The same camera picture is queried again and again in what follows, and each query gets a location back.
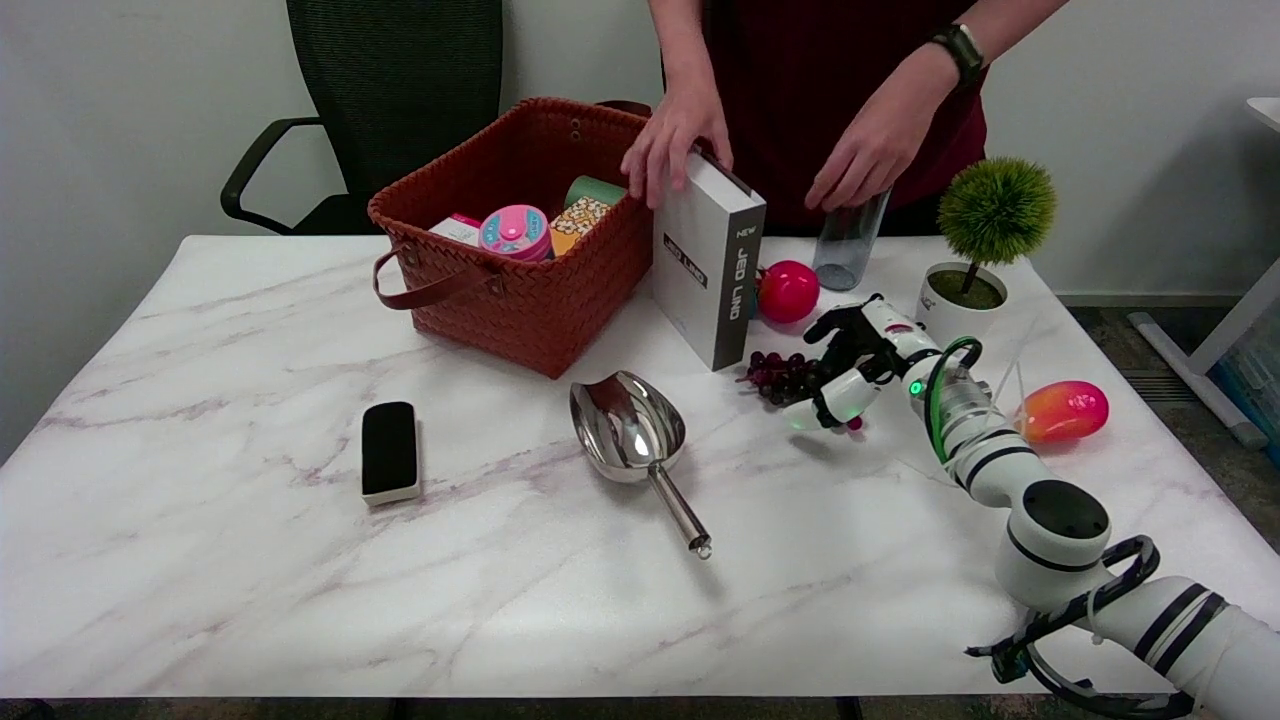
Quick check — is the person's left hand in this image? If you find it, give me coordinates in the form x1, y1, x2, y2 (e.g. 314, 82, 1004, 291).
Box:
805, 45, 961, 213

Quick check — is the person's right hand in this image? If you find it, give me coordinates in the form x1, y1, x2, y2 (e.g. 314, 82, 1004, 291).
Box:
620, 85, 734, 211

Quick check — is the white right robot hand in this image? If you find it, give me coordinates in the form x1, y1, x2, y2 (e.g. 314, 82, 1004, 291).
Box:
783, 293, 946, 433

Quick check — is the grey transparent water bottle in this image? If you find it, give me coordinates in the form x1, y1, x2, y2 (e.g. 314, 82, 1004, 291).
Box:
812, 188, 893, 292

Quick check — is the red apple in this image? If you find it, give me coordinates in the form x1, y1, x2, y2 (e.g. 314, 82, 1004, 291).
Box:
757, 260, 821, 325

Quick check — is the dark red grape bunch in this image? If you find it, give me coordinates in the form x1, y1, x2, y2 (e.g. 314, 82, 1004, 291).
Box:
737, 350, 866, 433

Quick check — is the white and grey book box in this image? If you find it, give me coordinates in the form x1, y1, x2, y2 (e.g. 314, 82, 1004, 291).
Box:
652, 150, 768, 372

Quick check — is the person's right forearm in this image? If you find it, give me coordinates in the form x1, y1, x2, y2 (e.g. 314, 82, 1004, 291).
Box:
648, 0, 723, 96

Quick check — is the person's left forearm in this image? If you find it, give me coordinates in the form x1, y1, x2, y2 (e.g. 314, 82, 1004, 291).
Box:
960, 0, 1071, 71

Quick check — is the person in dark red shirt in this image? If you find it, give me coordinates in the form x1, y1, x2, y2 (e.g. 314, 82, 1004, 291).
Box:
700, 0, 991, 236

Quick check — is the green cup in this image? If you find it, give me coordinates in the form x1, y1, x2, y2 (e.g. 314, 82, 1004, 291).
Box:
563, 176, 629, 211

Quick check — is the black wristwatch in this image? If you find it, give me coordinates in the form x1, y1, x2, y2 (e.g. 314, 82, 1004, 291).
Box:
928, 23, 986, 91

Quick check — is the artificial plant in white pot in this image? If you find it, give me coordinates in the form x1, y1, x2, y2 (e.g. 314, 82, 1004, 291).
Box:
915, 157, 1058, 346

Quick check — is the yellow patterned packet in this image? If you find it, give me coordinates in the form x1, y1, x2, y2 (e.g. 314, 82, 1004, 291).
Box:
549, 196, 613, 257

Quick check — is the pink and orange mango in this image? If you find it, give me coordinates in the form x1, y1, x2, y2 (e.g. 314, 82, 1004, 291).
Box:
1013, 380, 1111, 446

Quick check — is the pink round toy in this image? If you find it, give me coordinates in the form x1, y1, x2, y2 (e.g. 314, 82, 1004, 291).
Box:
478, 204, 554, 264

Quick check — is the red-brown woven basket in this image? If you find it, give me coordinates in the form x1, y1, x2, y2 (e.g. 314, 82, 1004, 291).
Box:
367, 97, 656, 380

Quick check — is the pink and white carton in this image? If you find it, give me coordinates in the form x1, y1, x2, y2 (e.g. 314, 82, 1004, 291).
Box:
428, 213, 483, 248

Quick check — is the shiny metal scoop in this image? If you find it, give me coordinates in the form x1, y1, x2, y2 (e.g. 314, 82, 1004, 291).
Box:
569, 371, 713, 560

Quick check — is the black mesh office chair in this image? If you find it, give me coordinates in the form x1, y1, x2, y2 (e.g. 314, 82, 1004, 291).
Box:
220, 0, 504, 236

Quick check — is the white side desk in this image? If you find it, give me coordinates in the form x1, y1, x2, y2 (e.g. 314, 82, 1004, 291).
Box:
1128, 97, 1280, 449

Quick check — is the blue storage box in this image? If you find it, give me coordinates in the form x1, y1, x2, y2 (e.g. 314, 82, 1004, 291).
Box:
1215, 330, 1280, 441

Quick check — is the black and white eraser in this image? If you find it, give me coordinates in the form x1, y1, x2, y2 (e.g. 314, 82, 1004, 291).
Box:
360, 401, 424, 507

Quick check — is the green robot cable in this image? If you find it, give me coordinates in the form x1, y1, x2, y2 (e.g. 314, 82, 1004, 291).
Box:
925, 337, 984, 466

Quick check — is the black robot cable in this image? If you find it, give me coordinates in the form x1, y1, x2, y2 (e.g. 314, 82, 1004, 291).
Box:
965, 535, 1196, 720

